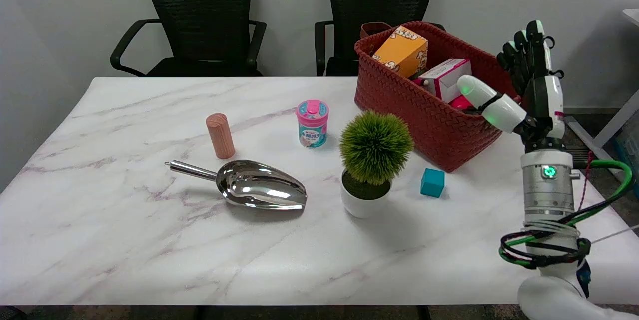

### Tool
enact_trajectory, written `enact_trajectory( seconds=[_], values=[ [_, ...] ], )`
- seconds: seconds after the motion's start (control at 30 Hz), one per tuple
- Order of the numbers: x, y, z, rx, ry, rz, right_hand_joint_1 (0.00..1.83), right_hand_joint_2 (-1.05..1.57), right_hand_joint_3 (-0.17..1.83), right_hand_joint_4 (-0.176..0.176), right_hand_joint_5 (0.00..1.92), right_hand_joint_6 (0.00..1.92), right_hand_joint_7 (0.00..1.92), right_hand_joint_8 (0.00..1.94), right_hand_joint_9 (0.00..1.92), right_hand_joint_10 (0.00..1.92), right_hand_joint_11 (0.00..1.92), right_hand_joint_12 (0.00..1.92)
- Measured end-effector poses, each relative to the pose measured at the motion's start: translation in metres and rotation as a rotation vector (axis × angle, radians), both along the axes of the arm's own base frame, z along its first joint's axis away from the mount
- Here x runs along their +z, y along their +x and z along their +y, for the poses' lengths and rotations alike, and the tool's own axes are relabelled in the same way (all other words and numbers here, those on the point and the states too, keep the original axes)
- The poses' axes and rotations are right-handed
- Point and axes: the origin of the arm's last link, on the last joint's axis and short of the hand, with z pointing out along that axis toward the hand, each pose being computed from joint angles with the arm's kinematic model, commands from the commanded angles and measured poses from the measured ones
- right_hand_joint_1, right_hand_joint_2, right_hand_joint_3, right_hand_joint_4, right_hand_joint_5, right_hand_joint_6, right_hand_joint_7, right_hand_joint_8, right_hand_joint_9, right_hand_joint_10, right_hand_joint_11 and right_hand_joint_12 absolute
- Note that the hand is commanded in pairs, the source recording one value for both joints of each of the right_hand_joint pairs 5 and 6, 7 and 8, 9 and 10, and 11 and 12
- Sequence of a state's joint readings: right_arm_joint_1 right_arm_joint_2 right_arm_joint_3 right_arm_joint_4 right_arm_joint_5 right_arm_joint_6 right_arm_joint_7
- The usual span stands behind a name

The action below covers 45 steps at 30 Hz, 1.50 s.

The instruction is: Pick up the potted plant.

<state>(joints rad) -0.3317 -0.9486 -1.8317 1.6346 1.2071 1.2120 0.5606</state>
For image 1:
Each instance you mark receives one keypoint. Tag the orange snack box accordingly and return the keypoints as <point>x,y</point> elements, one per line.
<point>402,51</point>

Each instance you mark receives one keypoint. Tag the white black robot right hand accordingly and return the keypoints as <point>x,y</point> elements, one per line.
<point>543,110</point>

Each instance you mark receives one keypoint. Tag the white silver robot right arm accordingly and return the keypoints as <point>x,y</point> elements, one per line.
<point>548,195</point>

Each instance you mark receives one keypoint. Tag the shiny metal scoop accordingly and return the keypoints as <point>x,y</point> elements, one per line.
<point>259,187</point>

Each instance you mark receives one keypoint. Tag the white pink carton box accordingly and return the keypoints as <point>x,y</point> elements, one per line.
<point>445,79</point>

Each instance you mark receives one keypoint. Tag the wooden cylinder block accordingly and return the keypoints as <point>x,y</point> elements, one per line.
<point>220,136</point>

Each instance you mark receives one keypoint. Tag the blue storage bin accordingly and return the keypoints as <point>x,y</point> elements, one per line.
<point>630,150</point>

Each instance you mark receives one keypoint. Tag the green plant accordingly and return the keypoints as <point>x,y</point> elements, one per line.
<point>374,150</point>

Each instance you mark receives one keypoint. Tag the pink teal candy jar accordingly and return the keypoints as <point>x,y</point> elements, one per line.
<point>312,124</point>

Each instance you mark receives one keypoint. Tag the white desk leg frame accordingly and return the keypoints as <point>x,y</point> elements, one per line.
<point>601,140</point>

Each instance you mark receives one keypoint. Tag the white desk top corner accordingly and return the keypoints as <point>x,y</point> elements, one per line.
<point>632,15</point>

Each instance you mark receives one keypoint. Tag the pink round item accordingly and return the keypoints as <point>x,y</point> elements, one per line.
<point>460,103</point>

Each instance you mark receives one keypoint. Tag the red woven basket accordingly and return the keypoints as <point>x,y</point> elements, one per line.
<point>429,120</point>

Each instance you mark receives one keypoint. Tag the teal cube block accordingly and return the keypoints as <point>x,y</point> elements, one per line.
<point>432,183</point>

